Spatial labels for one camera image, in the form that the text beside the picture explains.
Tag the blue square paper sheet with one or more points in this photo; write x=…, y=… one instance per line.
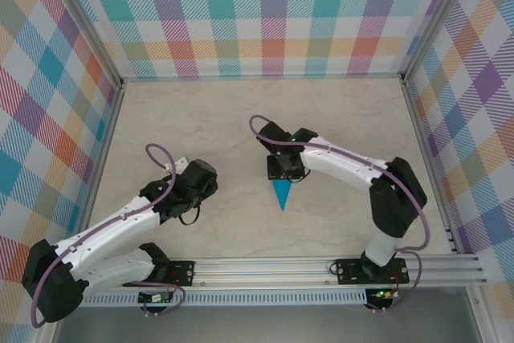
x=282, y=194

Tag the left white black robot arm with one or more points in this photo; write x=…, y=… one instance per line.
x=120, y=266

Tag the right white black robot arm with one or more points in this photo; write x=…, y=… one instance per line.
x=385, y=246

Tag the left small circuit board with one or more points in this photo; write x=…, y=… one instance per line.
x=152, y=298

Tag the small circuit board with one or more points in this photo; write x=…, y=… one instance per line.
x=383, y=294
x=152, y=298

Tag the grey metal plate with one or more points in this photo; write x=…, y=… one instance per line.
x=261, y=327

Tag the right small circuit board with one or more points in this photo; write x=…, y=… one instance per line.
x=383, y=294

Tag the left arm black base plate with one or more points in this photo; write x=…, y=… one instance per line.
x=182, y=272

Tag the aluminium table edge rail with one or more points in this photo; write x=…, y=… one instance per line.
x=103, y=158
x=261, y=76
x=429, y=158

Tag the long aluminium mounting rail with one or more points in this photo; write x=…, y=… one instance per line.
x=261, y=272

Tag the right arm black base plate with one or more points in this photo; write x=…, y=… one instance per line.
x=347, y=272

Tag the aluminium frame post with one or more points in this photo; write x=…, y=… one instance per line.
x=435, y=17
x=86, y=17

